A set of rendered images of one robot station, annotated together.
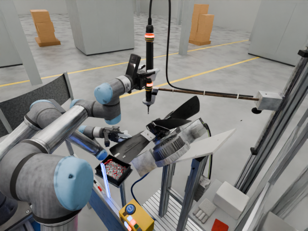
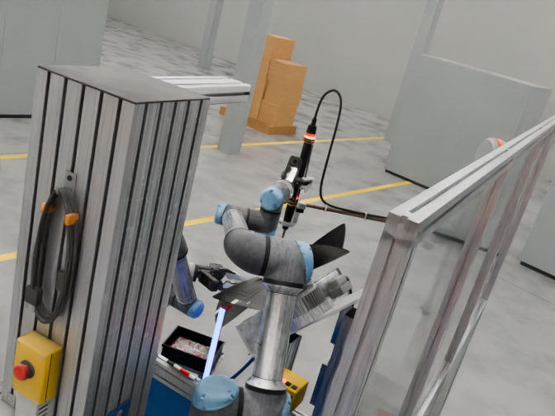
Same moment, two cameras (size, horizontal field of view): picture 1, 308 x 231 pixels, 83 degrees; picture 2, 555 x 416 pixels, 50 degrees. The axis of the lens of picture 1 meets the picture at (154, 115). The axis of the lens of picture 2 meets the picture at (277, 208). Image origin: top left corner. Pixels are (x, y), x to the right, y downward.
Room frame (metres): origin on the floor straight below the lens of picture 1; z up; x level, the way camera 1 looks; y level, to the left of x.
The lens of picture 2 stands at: (-1.19, 0.78, 2.27)
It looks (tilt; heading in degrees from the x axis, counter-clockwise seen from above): 19 degrees down; 341
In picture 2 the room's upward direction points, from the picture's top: 15 degrees clockwise
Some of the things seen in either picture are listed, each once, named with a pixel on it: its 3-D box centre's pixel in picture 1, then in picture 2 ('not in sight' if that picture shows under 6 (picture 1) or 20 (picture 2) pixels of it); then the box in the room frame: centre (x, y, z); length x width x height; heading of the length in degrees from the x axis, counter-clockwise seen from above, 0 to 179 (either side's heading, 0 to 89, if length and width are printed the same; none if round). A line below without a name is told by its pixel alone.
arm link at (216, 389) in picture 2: not in sight; (215, 404); (0.09, 0.38, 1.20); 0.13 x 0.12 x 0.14; 83
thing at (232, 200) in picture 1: (231, 198); not in sight; (0.62, -0.52, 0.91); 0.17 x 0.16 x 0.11; 47
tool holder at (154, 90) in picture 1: (150, 94); (291, 212); (0.88, 0.03, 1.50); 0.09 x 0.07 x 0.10; 82
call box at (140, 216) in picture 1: (136, 220); (279, 387); (0.41, 0.07, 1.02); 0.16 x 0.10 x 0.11; 47
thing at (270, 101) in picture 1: (268, 100); not in sight; (0.79, -0.58, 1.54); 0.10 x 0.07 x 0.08; 82
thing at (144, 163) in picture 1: (145, 162); (258, 330); (0.82, 0.05, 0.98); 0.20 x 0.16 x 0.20; 47
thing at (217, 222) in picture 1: (220, 228); not in sight; (0.46, -0.41, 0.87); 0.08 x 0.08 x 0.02; 56
